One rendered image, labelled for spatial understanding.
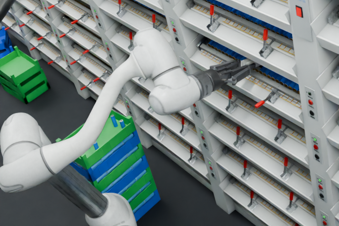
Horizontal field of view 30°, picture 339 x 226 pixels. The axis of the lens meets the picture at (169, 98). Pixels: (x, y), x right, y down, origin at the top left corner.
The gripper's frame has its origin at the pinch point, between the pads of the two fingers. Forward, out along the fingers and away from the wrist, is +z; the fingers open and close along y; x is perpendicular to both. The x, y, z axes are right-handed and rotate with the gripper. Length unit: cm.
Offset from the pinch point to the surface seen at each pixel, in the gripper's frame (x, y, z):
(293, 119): -10.2, 24.2, -3.6
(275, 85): -4.0, 11.8, 0.2
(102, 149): -56, -62, -31
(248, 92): -9.2, 2.9, -3.9
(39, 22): -60, -218, 14
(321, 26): 30, 39, -10
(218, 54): -3.8, -18.4, 0.4
